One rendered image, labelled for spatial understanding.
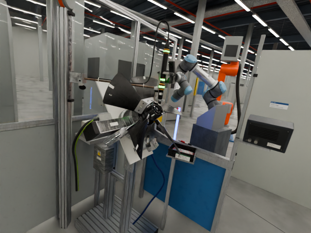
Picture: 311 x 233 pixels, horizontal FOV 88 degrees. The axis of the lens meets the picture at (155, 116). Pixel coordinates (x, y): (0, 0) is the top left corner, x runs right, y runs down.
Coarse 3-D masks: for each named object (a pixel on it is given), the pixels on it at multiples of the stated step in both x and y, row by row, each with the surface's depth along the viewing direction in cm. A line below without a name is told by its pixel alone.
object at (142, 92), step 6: (132, 78) 129; (150, 78) 133; (138, 84) 127; (144, 84) 127; (150, 84) 128; (156, 84) 130; (138, 90) 125; (144, 90) 124; (150, 90) 124; (144, 96) 122; (150, 96) 121
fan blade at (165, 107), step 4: (164, 104) 144; (168, 104) 146; (164, 108) 134; (168, 108) 137; (172, 108) 140; (168, 112) 125; (172, 112) 128; (176, 112) 134; (180, 112) 140; (184, 116) 137
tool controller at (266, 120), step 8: (248, 120) 114; (256, 120) 112; (264, 120) 112; (272, 120) 111; (280, 120) 111; (248, 128) 116; (256, 128) 112; (264, 128) 109; (272, 128) 107; (280, 128) 104; (288, 128) 102; (248, 136) 118; (256, 136) 114; (264, 136) 111; (272, 136) 108; (280, 136) 105; (288, 136) 103; (256, 144) 117; (264, 144) 113; (272, 144) 110; (280, 144) 107; (280, 152) 109
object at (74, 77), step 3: (69, 72) 116; (72, 72) 115; (69, 75) 117; (72, 75) 116; (75, 75) 116; (78, 75) 116; (81, 75) 116; (84, 75) 119; (69, 78) 117; (72, 78) 116; (75, 78) 116; (78, 78) 116; (81, 78) 116; (69, 81) 118; (72, 81) 117; (75, 81) 117; (78, 81) 117; (81, 81) 117; (84, 81) 120
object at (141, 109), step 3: (141, 99) 109; (141, 102) 110; (144, 102) 111; (138, 105) 110; (141, 105) 111; (144, 105) 112; (138, 108) 110; (141, 108) 111; (144, 108) 112; (138, 111) 111; (141, 111) 112
